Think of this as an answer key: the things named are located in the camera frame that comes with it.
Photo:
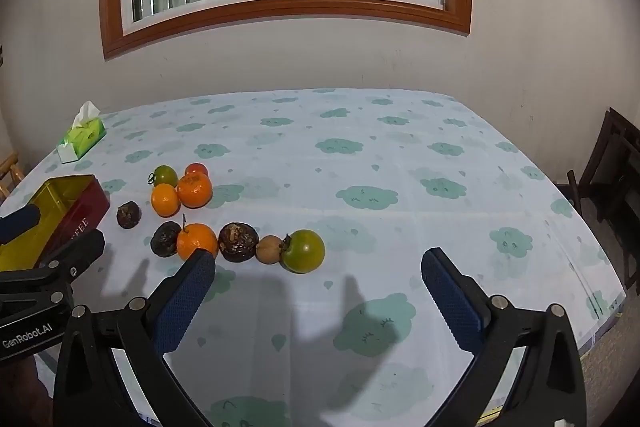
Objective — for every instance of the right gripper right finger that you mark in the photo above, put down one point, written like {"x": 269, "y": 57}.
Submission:
{"x": 489, "y": 333}

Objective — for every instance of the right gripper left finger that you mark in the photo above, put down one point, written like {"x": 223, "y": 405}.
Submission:
{"x": 149, "y": 328}

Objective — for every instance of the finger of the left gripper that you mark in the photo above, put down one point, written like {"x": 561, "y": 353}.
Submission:
{"x": 18, "y": 222}

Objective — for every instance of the gold red metal tin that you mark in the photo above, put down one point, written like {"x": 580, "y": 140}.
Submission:
{"x": 69, "y": 206}

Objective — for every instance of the orange with stem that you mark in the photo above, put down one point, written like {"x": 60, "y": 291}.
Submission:
{"x": 194, "y": 236}

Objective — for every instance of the small dark passion fruit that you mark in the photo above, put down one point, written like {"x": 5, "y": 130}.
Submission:
{"x": 128, "y": 215}

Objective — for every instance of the orange tangerine front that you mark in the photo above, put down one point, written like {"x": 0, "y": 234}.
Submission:
{"x": 165, "y": 200}

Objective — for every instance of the orange tangerine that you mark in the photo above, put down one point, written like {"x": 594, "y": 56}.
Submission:
{"x": 165, "y": 200}
{"x": 194, "y": 190}

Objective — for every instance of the small brown fruit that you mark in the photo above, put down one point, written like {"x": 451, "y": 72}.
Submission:
{"x": 269, "y": 249}

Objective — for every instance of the small red tomato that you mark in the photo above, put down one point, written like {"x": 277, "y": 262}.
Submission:
{"x": 196, "y": 167}

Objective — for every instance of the large green tomato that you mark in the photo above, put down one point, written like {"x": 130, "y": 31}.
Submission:
{"x": 302, "y": 252}

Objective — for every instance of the bamboo chair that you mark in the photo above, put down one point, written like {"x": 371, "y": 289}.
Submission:
{"x": 11, "y": 175}

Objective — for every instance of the green tissue box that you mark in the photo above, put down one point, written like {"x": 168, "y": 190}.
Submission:
{"x": 87, "y": 130}

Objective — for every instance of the orange tangerine rear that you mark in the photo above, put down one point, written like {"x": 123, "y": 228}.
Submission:
{"x": 194, "y": 190}

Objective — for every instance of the small green tomato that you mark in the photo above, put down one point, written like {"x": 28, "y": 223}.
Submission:
{"x": 163, "y": 174}

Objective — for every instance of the dark wooden chair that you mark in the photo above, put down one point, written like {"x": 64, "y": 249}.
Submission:
{"x": 611, "y": 181}

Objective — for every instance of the cloud-pattern tablecloth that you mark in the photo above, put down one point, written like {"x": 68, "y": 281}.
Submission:
{"x": 330, "y": 324}

